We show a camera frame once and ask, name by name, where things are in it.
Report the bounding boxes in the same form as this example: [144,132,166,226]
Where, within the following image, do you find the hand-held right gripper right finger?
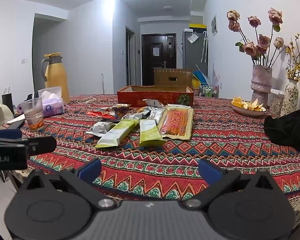
[181,159,283,209]

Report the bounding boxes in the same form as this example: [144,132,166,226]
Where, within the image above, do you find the red snack packet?
[87,110,115,120]

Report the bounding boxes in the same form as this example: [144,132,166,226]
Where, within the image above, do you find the yellow flower branches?
[285,31,300,84]

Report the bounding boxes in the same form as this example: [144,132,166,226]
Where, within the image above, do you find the white grey printed snack packet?
[86,121,117,138]

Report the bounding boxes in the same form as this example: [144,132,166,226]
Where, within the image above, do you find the patterned red tablecloth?
[5,94,300,230]

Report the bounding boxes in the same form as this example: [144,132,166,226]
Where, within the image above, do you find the metal trolley rack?
[198,85,219,98]

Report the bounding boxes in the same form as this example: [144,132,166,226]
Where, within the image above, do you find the white folded umbrella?
[201,31,208,63]

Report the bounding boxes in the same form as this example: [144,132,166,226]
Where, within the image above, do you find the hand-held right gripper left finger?
[20,158,118,209]

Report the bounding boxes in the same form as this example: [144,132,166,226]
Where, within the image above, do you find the dark brown entrance door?
[141,33,177,87]

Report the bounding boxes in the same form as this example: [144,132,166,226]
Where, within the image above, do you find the purple tissue pack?
[37,86,66,118]

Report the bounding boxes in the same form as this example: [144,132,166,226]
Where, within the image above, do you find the clear plastic string bundle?
[71,97,101,106]

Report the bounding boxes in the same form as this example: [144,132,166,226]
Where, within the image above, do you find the white floral vase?
[280,78,299,117]

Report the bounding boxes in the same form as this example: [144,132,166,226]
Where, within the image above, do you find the grey refrigerator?
[182,31,208,81]

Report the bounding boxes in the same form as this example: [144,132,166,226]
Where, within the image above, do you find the red cardboard box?
[117,85,194,108]

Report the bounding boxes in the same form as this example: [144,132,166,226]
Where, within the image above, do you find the blue bag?
[192,71,208,86]

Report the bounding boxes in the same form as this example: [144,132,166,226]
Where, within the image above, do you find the silver yellow snack packet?
[111,103,133,118]

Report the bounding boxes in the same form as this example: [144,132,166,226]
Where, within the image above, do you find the dark phone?
[6,119,26,131]

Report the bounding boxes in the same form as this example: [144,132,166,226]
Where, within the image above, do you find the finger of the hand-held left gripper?
[0,129,23,140]
[0,136,57,156]

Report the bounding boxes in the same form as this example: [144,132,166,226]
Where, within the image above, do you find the orange snack tray packet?
[157,105,194,140]

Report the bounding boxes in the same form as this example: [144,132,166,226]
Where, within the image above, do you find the black paper bag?
[1,87,15,114]

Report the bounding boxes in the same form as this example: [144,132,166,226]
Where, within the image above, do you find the black cloth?
[263,107,300,153]

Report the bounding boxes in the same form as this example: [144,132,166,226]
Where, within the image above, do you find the pink ceramic vase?
[250,65,273,108]

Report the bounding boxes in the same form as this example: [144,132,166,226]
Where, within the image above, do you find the white fabric hat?
[0,101,14,131]

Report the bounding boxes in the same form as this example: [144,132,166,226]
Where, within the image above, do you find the glass jar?
[269,88,285,116]

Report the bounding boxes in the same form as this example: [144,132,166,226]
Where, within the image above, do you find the grey interior door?
[125,25,136,87]

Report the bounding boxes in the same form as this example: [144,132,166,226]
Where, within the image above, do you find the white black snack packet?
[142,98,166,108]

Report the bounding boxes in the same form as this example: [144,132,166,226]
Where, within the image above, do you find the bunch of dried pink roses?
[227,7,286,68]

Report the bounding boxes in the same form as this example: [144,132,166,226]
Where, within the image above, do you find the small white snack packet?
[147,110,166,124]

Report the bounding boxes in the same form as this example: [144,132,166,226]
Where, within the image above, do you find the yellow thermos jug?
[41,52,71,105]

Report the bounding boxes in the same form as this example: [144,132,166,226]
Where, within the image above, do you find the clear plastic cup with straw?
[22,92,44,130]

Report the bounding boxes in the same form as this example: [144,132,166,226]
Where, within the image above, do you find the pile of orange pieces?
[232,96,264,112]

